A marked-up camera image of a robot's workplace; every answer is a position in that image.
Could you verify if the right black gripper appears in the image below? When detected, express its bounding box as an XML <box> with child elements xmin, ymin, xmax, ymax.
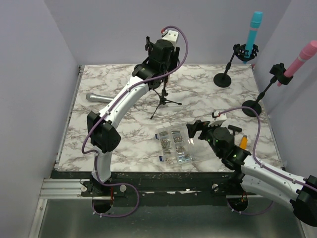
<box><xmin>187</xmin><ymin>119</ymin><xmax>222</xmax><ymax>157</ymax></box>

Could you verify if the black round-base mic stand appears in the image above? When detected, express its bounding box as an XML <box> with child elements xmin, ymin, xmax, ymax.
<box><xmin>144</xmin><ymin>36</ymin><xmax>160</xmax><ymax>90</ymax></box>

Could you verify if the black tripod mic stand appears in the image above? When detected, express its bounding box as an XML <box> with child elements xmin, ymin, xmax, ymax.
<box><xmin>150</xmin><ymin>77</ymin><xmax>182</xmax><ymax>119</ymax></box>

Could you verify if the silver mesh microphone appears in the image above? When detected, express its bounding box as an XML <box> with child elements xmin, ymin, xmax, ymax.
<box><xmin>86</xmin><ymin>93</ymin><xmax>113</xmax><ymax>103</ymax></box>

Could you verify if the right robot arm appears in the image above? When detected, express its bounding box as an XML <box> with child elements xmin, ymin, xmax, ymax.
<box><xmin>186</xmin><ymin>120</ymin><xmax>317</xmax><ymax>227</ymax></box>

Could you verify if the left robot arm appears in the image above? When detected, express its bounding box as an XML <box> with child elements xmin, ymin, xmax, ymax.
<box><xmin>86</xmin><ymin>34</ymin><xmax>180</xmax><ymax>196</ymax></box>

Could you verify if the blue microphone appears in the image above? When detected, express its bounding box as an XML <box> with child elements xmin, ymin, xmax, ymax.
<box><xmin>245</xmin><ymin>11</ymin><xmax>263</xmax><ymax>59</ymax></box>

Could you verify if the black clip round stand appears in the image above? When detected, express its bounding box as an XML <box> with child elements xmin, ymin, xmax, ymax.
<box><xmin>242</xmin><ymin>63</ymin><xmax>293</xmax><ymax>117</ymax></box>

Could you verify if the pink microphone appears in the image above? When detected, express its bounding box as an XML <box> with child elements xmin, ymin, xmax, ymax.
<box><xmin>277</xmin><ymin>40</ymin><xmax>317</xmax><ymax>87</ymax></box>

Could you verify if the clear plastic screw box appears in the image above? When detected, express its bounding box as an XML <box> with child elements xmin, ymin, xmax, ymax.
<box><xmin>155</xmin><ymin>126</ymin><xmax>218</xmax><ymax>165</ymax></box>

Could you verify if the black T-shaped tool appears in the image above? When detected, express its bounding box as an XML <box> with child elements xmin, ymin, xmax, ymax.
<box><xmin>228</xmin><ymin>125</ymin><xmax>242</xmax><ymax>136</ymax></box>

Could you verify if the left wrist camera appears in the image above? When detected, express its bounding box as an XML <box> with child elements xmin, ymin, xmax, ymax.
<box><xmin>161</xmin><ymin>30</ymin><xmax>179</xmax><ymax>48</ymax></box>

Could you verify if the black shock-mount round stand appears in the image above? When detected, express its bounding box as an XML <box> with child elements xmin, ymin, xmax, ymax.
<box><xmin>213</xmin><ymin>43</ymin><xmax>260</xmax><ymax>88</ymax></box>

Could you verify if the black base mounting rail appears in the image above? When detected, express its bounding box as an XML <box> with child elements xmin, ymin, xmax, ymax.
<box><xmin>51</xmin><ymin>171</ymin><xmax>252</xmax><ymax>210</ymax></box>

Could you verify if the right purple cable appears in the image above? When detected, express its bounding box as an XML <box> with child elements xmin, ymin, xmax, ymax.
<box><xmin>217</xmin><ymin>106</ymin><xmax>317</xmax><ymax>193</ymax></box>

